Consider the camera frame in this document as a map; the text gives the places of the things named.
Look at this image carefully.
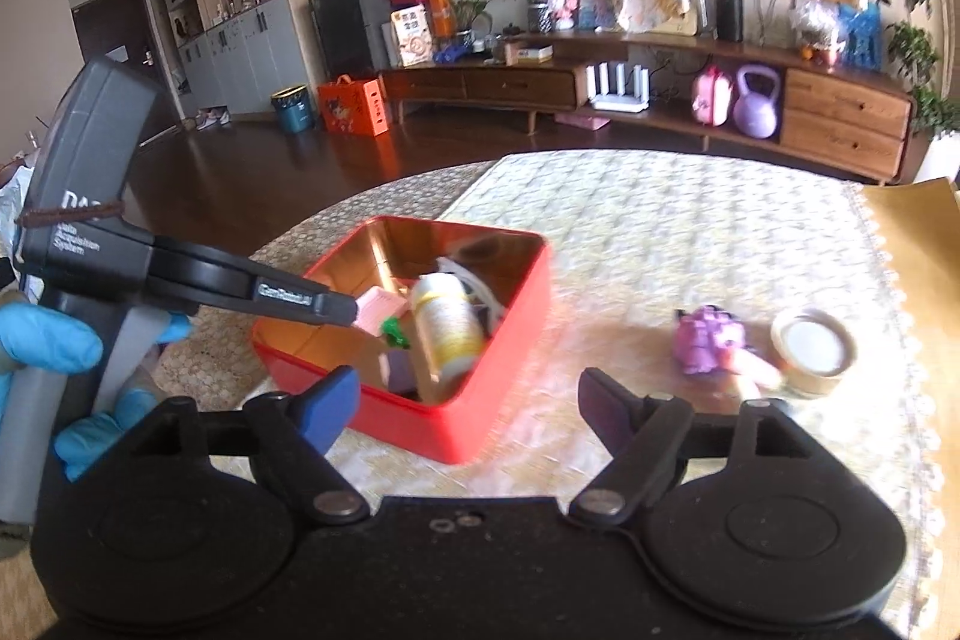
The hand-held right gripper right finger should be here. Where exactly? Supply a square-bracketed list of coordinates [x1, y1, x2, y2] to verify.
[568, 366, 832, 528]

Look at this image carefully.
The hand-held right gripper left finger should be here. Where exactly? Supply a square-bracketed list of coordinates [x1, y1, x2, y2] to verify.
[116, 365, 372, 527]

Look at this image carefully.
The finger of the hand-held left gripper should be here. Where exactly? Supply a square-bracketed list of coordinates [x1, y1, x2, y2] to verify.
[247, 275, 359, 327]

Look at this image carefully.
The pink rectangular block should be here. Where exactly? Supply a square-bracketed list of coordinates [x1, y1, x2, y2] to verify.
[354, 286, 412, 335]

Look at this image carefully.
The red tin box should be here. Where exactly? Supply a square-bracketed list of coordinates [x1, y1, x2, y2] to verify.
[251, 216, 556, 467]

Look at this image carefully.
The purple grape toy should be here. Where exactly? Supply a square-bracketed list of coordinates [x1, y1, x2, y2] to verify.
[673, 305, 751, 377]

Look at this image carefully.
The white bottle yellow label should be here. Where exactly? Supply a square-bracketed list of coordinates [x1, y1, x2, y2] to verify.
[409, 272, 487, 382]

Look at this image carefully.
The tape roll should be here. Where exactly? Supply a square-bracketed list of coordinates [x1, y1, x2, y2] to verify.
[771, 308, 858, 397]

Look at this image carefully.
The person's left hand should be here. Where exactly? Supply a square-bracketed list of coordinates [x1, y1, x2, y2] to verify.
[0, 301, 194, 482]

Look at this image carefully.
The brown elastic band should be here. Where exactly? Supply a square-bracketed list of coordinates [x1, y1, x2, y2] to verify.
[16, 201, 125, 230]

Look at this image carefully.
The dark wooden door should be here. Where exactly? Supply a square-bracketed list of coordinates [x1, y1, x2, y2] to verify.
[71, 0, 162, 86]

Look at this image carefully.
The teal bucket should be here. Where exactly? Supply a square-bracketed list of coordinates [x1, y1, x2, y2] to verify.
[270, 85, 316, 135]

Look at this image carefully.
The orange gift box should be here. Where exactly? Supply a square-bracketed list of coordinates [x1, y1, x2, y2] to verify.
[317, 74, 391, 136]

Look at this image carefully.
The black mini fridge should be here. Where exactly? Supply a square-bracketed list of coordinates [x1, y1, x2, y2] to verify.
[310, 0, 410, 79]

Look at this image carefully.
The white brown snack bag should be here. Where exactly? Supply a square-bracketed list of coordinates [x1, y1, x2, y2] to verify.
[390, 6, 436, 67]

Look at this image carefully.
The wooden television cabinet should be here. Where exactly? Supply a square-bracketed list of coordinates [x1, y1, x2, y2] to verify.
[379, 31, 920, 185]

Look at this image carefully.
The white router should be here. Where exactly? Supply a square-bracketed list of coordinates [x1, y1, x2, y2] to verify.
[586, 62, 650, 112]

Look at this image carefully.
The pink toy case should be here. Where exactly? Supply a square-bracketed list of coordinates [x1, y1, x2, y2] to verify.
[690, 66, 734, 127]

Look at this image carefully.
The purple kettlebell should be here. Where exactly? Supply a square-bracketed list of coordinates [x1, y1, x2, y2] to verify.
[733, 66, 782, 140]

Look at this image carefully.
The thin-leaf potted plant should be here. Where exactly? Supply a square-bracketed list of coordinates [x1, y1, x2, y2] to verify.
[442, 0, 496, 49]

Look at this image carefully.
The small yellow white box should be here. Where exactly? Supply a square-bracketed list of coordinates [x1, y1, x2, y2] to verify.
[504, 40, 554, 65]

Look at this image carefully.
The golden table mat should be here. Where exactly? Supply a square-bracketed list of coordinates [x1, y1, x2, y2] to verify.
[855, 179, 960, 640]

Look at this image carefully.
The light wood drawer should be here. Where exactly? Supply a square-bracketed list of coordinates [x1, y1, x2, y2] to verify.
[780, 111, 907, 180]
[784, 68, 914, 139]

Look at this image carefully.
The black speaker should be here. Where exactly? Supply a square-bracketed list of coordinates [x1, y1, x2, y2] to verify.
[714, 0, 745, 43]

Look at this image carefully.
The white plant pot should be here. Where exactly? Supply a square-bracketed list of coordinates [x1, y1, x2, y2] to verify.
[919, 130, 960, 185]

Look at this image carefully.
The clear plastic bag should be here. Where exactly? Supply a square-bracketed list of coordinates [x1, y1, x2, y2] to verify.
[787, 0, 845, 67]

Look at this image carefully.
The cream rounded panel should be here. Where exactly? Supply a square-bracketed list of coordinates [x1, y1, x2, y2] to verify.
[709, 0, 807, 45]

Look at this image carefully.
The blue gift bag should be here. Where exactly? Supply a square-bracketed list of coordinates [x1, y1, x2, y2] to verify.
[836, 2, 884, 71]

